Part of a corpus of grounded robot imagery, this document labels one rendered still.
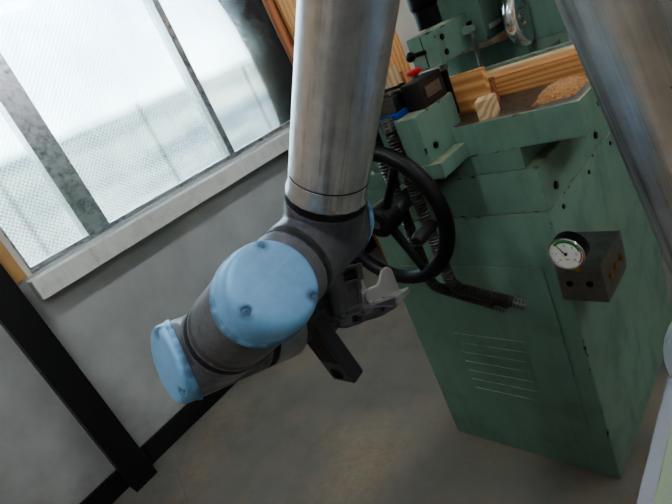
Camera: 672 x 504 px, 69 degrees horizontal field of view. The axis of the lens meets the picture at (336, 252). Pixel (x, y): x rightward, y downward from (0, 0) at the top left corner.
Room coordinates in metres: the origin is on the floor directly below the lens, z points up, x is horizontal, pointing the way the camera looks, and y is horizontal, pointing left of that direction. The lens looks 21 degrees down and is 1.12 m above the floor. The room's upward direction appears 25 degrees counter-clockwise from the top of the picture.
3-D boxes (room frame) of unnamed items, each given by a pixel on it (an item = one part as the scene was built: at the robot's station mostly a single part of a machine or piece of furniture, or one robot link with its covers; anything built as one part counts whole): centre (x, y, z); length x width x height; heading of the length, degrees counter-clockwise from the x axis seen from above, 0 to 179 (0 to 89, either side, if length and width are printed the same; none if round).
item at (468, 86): (1.02, -0.33, 0.94); 0.22 x 0.02 x 0.08; 39
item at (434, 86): (0.94, -0.23, 0.99); 0.13 x 0.11 x 0.06; 38
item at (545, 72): (1.02, -0.41, 0.92); 0.66 x 0.02 x 0.04; 38
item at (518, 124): (1.00, -0.30, 0.87); 0.61 x 0.30 x 0.06; 38
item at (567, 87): (0.82, -0.47, 0.91); 0.10 x 0.07 x 0.02; 129
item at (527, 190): (1.15, -0.47, 0.76); 0.57 x 0.45 x 0.09; 128
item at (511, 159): (1.03, -0.33, 0.82); 0.40 x 0.21 x 0.04; 38
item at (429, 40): (1.08, -0.39, 1.03); 0.14 x 0.07 x 0.09; 128
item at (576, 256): (0.74, -0.37, 0.65); 0.06 x 0.04 x 0.08; 38
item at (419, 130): (0.94, -0.23, 0.91); 0.15 x 0.14 x 0.09; 38
